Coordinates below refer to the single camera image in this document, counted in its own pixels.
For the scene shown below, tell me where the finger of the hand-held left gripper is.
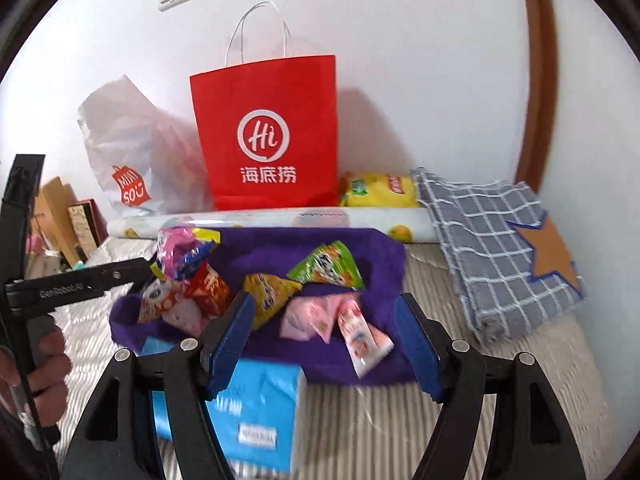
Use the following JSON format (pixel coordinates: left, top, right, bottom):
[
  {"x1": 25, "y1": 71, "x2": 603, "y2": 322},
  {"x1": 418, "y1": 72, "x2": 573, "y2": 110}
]
[{"x1": 87, "y1": 258, "x2": 155, "y2": 293}]

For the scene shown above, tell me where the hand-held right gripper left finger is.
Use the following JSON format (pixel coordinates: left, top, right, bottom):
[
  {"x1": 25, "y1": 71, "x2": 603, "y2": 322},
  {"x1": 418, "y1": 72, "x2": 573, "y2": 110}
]
[{"x1": 60, "y1": 290, "x2": 257, "y2": 480}]

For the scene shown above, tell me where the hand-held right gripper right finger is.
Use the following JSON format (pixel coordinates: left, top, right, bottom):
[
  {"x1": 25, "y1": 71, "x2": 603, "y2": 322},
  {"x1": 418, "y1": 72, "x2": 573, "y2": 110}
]
[{"x1": 392, "y1": 292, "x2": 586, "y2": 480}]

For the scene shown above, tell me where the long pink lollipop packet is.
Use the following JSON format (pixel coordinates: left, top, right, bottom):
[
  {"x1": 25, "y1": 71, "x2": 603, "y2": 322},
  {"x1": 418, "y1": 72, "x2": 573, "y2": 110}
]
[{"x1": 336, "y1": 297, "x2": 393, "y2": 380}]

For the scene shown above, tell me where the white pink snack packet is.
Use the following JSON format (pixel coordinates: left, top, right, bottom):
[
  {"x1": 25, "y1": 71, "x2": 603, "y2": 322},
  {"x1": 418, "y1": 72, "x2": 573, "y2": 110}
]
[{"x1": 137, "y1": 280, "x2": 211, "y2": 336}]

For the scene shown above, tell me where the magenta snack packet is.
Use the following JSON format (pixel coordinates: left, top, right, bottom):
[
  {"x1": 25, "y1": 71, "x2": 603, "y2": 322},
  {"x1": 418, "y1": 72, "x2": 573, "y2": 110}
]
[{"x1": 150, "y1": 227, "x2": 213, "y2": 281}]

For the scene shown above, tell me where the red snack packet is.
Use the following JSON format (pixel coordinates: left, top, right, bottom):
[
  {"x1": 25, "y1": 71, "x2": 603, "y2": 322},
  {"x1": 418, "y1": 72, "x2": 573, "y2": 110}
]
[{"x1": 182, "y1": 262, "x2": 233, "y2": 318}]

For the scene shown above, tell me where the pale pink snack packet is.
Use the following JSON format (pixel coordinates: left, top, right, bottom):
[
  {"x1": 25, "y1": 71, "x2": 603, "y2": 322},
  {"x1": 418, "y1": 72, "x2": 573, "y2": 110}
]
[{"x1": 279, "y1": 295, "x2": 361, "y2": 343}]

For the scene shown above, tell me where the person's left hand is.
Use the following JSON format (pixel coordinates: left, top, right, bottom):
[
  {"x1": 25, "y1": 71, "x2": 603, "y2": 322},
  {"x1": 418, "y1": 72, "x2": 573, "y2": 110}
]
[{"x1": 0, "y1": 327, "x2": 72, "y2": 413}]

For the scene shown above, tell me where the small patterned box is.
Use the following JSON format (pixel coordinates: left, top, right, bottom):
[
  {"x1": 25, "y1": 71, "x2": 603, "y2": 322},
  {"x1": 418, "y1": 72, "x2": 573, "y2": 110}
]
[{"x1": 67, "y1": 199, "x2": 110, "y2": 261}]

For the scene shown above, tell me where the blue tissue pack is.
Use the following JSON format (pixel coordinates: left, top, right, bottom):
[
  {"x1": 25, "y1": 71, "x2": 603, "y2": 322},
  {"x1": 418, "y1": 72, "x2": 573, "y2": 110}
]
[{"x1": 140, "y1": 337, "x2": 308, "y2": 476}]

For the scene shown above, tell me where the brown cardboard box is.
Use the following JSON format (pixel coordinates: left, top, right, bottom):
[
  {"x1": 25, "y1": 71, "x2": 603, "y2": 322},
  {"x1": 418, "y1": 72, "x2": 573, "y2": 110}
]
[{"x1": 32, "y1": 176, "x2": 91, "y2": 267}]

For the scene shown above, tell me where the purple cloth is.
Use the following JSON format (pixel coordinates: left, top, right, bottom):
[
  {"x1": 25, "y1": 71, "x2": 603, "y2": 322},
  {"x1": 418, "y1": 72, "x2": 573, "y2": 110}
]
[{"x1": 109, "y1": 227, "x2": 418, "y2": 388}]

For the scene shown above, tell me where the small yellow green snack packet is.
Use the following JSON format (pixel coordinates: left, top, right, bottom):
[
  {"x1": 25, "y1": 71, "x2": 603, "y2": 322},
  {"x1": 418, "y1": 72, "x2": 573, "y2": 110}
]
[{"x1": 192, "y1": 229, "x2": 222, "y2": 256}]

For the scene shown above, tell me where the grey checked cloth with star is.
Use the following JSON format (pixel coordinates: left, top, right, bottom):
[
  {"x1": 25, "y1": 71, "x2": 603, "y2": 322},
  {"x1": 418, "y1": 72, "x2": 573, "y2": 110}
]
[{"x1": 410, "y1": 167, "x2": 586, "y2": 346}]

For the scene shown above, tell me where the white plastic bag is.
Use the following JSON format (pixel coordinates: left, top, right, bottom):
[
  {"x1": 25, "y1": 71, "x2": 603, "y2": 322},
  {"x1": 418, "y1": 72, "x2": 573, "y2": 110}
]
[{"x1": 77, "y1": 75, "x2": 216, "y2": 223}]

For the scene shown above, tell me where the green triangular snack packet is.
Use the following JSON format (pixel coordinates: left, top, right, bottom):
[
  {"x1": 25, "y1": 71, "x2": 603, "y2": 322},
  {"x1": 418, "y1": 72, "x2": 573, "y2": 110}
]
[{"x1": 287, "y1": 240, "x2": 365, "y2": 290}]

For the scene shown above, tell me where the rolled printed white mat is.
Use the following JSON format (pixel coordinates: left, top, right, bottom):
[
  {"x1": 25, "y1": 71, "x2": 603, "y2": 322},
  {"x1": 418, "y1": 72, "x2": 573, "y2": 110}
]
[{"x1": 107, "y1": 207, "x2": 436, "y2": 243}]

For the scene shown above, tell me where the yellow chip bag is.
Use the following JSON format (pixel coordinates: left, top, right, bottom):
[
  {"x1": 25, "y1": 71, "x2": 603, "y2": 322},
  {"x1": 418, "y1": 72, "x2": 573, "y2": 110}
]
[{"x1": 340, "y1": 172, "x2": 420, "y2": 208}]

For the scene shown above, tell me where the red paper bag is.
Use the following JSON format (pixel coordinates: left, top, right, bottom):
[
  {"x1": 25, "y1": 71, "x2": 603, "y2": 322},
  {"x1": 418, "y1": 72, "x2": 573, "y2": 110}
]
[{"x1": 189, "y1": 1, "x2": 341, "y2": 211}]

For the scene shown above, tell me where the brown wooden bed frame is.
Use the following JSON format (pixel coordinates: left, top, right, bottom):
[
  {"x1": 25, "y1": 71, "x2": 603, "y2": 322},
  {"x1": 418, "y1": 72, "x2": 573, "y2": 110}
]
[{"x1": 515, "y1": 0, "x2": 558, "y2": 191}]

